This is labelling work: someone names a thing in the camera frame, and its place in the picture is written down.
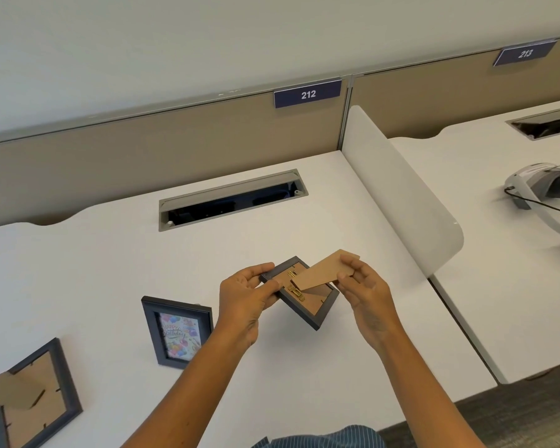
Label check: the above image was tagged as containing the person's left hand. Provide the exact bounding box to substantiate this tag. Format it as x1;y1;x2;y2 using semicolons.
215;263;284;352

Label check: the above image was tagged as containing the person's right hand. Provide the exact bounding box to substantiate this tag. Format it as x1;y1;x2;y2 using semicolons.
336;255;405;353

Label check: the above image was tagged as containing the dark picture frame with cardboard stand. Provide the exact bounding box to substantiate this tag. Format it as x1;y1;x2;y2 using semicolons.
260;250;361;331

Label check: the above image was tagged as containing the person's left forearm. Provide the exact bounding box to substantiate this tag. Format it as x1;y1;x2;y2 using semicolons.
120;322;260;448

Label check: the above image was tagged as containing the person's right forearm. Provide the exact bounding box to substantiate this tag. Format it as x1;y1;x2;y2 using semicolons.
362;322;487;448

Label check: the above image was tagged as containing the white desk divider screen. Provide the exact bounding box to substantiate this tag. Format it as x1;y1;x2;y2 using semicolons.
341;105;464;279

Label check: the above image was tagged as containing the person's striped blue clothing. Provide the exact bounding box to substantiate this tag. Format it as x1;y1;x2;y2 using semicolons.
251;425;384;448

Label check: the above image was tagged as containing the beige partition panel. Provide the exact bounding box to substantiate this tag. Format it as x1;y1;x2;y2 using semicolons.
348;35;560;140
0;74;353;231

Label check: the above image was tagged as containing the blue desk number sign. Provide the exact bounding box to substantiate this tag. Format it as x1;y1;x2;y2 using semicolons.
274;78;343;110
493;40;557;68

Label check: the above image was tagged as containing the white and grey headset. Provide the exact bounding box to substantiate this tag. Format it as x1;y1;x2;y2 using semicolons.
503;162;560;250

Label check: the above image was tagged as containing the grey desk cable tray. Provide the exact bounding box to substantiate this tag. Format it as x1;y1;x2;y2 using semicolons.
159;169;309;233
505;105;560;142

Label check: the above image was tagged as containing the dark picture frame with colourful card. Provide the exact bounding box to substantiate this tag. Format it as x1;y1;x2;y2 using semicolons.
141;296;214;369

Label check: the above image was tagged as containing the black headset cable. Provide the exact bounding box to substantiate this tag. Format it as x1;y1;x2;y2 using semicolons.
504;186;560;219

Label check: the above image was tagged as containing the dark picture frame with cardboard back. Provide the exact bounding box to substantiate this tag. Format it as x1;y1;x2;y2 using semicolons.
0;338;84;448

